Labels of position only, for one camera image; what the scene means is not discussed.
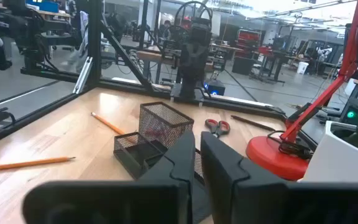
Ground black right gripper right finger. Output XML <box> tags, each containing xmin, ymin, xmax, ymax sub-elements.
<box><xmin>200</xmin><ymin>131</ymin><xmax>358</xmax><ymax>224</ymax></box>

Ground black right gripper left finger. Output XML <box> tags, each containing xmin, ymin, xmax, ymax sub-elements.
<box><xmin>22</xmin><ymin>129</ymin><xmax>196</xmax><ymax>224</ymax></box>

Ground red-handled scissors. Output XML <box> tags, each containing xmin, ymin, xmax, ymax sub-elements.
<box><xmin>204</xmin><ymin>118</ymin><xmax>231</xmax><ymax>138</ymax></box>

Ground black pen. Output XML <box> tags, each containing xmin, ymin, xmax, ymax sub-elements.
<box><xmin>230</xmin><ymin>114</ymin><xmax>277</xmax><ymax>133</ymax></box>

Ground yellow pencil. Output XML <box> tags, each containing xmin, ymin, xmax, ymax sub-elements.
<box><xmin>0</xmin><ymin>156</ymin><xmax>76</xmax><ymax>174</ymax></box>
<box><xmin>90</xmin><ymin>111</ymin><xmax>127</xmax><ymax>136</ymax></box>

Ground black mesh desk organizer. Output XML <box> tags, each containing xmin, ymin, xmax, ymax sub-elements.
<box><xmin>112</xmin><ymin>101</ymin><xmax>205</xmax><ymax>184</ymax></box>

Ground black computer with blue light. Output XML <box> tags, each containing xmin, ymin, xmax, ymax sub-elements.
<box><xmin>203</xmin><ymin>77</ymin><xmax>226</xmax><ymax>96</ymax></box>

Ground wooden workbench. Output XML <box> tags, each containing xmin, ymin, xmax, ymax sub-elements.
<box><xmin>135</xmin><ymin>46</ymin><xmax>214</xmax><ymax>73</ymax></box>

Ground red desk lamp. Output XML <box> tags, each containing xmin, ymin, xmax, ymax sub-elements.
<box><xmin>246</xmin><ymin>0</ymin><xmax>358</xmax><ymax>182</ymax></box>

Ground red tool cabinet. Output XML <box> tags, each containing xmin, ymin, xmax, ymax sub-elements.
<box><xmin>236</xmin><ymin>28</ymin><xmax>262</xmax><ymax>58</ymax></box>

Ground white bucket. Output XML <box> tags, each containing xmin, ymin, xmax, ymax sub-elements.
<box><xmin>296</xmin><ymin>61</ymin><xmax>310</xmax><ymax>75</ymax></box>

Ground white hexagonal planter pot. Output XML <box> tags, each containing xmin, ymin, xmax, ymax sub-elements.
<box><xmin>301</xmin><ymin>120</ymin><xmax>358</xmax><ymax>183</ymax></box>

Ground black computer with green lights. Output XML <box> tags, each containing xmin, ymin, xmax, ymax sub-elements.
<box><xmin>339</xmin><ymin>96</ymin><xmax>358</xmax><ymax>126</ymax></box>

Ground black lamp cable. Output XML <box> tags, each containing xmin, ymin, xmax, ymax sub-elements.
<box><xmin>267</xmin><ymin>130</ymin><xmax>315</xmax><ymax>161</ymax></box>

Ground silver aluminium bracket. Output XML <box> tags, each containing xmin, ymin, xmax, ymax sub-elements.
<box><xmin>72</xmin><ymin>56</ymin><xmax>94</xmax><ymax>95</ymax></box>

